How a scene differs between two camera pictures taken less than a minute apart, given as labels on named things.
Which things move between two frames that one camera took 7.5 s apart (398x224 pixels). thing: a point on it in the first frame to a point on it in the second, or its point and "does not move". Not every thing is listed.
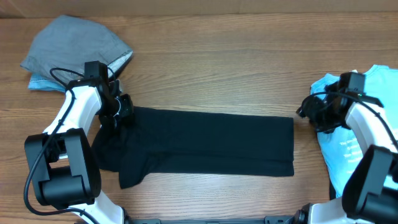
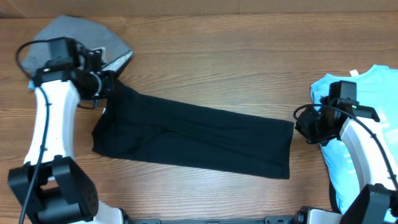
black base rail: [272, 219] does not move
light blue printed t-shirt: [340, 153] does not move
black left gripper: [128, 111] to [109, 76]
